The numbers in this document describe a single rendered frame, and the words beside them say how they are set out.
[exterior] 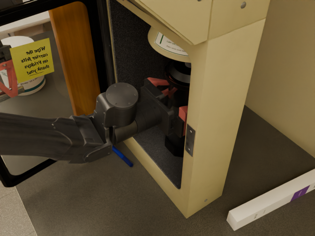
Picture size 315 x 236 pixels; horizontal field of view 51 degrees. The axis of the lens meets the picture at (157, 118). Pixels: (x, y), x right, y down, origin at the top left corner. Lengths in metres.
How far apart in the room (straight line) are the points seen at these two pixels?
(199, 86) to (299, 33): 0.46
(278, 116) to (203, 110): 0.54
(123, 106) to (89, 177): 0.36
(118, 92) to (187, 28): 0.21
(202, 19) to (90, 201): 0.55
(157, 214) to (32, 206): 0.30
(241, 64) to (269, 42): 0.44
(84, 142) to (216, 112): 0.23
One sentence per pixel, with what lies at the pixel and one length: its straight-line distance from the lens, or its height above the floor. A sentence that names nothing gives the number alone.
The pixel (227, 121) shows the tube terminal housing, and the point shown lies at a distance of 0.61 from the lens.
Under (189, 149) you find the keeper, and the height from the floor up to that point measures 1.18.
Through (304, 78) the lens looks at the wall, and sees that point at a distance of 0.94.
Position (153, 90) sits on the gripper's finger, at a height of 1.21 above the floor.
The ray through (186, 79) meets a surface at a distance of 0.64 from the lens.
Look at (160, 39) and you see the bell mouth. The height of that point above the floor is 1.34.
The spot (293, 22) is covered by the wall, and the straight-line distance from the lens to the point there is 0.91.
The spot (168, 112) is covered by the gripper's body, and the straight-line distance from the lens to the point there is 0.63.
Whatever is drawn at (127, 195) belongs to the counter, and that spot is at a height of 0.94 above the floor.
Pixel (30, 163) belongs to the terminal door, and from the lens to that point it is 0.82.
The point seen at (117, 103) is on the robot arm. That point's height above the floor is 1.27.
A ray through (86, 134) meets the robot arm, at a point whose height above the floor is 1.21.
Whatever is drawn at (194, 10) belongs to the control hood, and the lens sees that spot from 0.41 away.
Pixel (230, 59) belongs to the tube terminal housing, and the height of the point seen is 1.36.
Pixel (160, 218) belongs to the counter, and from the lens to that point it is 0.79.
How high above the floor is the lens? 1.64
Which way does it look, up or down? 44 degrees down
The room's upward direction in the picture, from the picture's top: straight up
